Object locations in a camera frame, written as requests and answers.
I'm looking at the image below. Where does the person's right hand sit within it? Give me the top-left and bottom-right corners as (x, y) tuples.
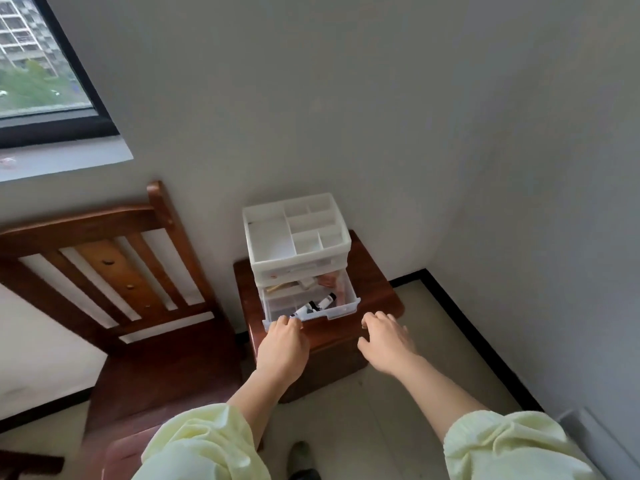
(357, 311), (419, 378)

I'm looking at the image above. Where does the person's left hand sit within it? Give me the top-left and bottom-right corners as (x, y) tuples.
(255, 315), (311, 388)

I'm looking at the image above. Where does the white plastic drawer organizer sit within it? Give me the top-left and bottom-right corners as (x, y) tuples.
(243, 193), (361, 331)

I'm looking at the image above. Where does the person's right forearm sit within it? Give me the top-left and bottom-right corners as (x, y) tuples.
(398, 355), (601, 480)

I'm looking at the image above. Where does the person's left forearm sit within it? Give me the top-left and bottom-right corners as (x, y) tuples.
(135, 369), (291, 480)

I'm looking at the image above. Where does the brown wooden cabinet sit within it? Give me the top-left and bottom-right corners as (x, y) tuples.
(233, 229), (406, 401)

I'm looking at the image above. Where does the wooden slat-back chair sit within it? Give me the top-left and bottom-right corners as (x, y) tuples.
(0, 181), (246, 480)

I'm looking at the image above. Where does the dark wooden chair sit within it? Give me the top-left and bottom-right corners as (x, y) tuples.
(0, 449), (66, 480)

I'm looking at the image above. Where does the window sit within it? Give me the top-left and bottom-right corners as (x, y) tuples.
(0, 0), (134, 183)

